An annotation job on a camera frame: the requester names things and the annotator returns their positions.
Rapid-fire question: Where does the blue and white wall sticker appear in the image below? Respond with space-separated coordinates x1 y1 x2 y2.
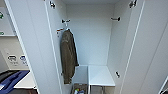
18 54 30 64

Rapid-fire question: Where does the brown basket with bottles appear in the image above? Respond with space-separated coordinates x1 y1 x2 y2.
71 82 89 94

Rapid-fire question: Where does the orange and white warning label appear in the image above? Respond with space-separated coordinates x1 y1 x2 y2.
55 27 65 36

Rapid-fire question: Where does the olive green jacket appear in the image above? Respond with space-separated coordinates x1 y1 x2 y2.
59 28 80 85

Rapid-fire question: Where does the white board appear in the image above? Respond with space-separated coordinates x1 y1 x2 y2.
13 71 37 90

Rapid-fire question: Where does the white first aid cabinet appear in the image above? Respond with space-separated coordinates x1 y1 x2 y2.
0 6 17 38

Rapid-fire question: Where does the white wardrobe door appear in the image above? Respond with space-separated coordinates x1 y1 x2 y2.
4 0 65 94
118 0 168 94

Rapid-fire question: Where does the white wardrobe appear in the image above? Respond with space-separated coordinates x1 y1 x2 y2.
43 0 148 94

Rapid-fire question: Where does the small black door hinge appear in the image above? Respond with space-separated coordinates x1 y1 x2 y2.
48 0 57 10
128 0 139 9

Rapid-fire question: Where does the black and white wall sticker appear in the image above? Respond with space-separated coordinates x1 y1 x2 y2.
6 54 19 64

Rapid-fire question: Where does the white inner shelf box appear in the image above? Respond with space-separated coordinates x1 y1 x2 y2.
87 64 117 94

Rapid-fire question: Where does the blue tray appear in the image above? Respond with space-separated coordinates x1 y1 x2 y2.
0 69 31 92

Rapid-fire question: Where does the small black wall peg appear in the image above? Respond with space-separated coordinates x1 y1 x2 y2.
114 70 121 79

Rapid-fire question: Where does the white clothes hanger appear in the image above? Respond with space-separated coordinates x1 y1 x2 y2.
62 20 73 33

